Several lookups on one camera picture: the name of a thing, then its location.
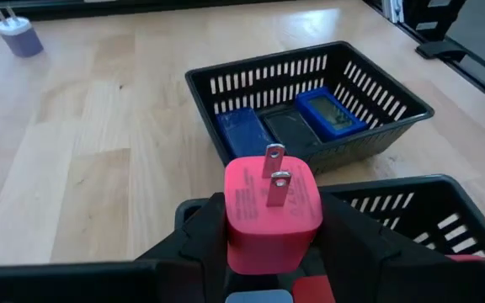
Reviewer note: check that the red wall charger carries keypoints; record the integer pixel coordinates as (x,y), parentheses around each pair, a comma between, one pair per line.
(268,235)
(465,257)
(312,290)

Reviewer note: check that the bright blue power bank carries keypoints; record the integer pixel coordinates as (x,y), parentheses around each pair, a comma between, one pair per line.
(331,113)

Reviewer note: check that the dark blue power bank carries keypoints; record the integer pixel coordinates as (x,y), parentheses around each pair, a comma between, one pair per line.
(242,132)

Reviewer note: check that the black slotted plastic basket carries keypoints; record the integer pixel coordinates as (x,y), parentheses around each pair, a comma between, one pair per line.
(360,145)
(415,184)

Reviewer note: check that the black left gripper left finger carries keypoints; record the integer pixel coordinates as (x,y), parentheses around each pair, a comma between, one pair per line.
(200,252)

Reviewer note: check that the black power bank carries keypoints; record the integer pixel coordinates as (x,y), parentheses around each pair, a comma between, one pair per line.
(291,132)

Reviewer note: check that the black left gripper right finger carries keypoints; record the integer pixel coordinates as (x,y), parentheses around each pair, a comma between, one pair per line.
(352,252)

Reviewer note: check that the lavender and white wall charger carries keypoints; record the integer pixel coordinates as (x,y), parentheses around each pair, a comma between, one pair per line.
(23,42)
(259,296)

